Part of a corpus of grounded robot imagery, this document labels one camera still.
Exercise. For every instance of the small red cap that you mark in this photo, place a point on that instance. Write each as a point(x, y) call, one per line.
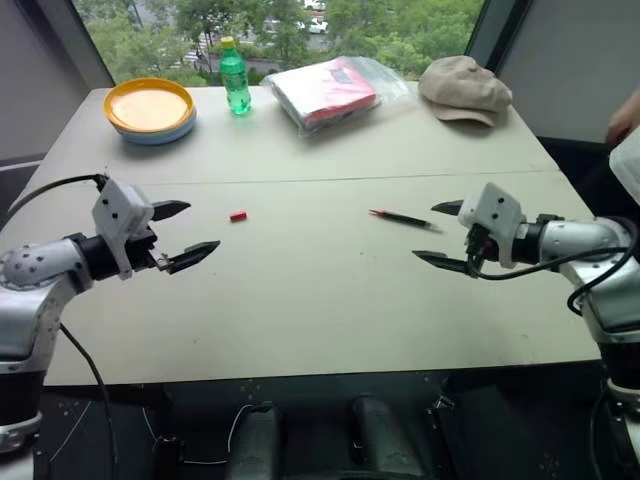
point(239, 216)

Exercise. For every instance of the yellow plate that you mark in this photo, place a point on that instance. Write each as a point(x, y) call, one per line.
point(148, 104)

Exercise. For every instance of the beige flat cap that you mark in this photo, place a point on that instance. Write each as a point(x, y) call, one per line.
point(462, 87)

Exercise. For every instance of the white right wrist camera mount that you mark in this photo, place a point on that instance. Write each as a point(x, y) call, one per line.
point(492, 212)

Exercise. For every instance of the clear bag with red contents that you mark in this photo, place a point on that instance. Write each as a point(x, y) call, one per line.
point(327, 92)

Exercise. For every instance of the dark rounded shape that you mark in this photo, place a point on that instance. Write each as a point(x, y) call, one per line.
point(382, 440)
point(252, 445)

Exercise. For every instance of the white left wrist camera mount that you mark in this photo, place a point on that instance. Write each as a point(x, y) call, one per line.
point(117, 210)

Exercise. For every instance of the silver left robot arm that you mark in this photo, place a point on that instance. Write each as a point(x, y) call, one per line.
point(30, 295)

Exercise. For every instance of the green plastic bottle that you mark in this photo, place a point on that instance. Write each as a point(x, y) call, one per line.
point(235, 80)

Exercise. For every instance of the person's bare forearm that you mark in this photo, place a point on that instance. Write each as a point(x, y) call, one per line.
point(625, 117)

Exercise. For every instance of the black pen with red tip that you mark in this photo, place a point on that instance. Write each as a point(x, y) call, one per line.
point(405, 219)

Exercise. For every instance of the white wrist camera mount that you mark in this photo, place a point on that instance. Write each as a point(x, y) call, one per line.
point(117, 210)
point(492, 212)

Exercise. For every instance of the light blue plate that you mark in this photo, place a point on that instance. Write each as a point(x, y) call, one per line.
point(160, 137)

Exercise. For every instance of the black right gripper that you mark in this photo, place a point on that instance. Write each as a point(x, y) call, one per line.
point(481, 247)

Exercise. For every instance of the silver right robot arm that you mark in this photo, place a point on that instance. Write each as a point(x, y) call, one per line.
point(595, 260)

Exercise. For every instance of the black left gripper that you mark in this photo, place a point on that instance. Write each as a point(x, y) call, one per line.
point(142, 256)

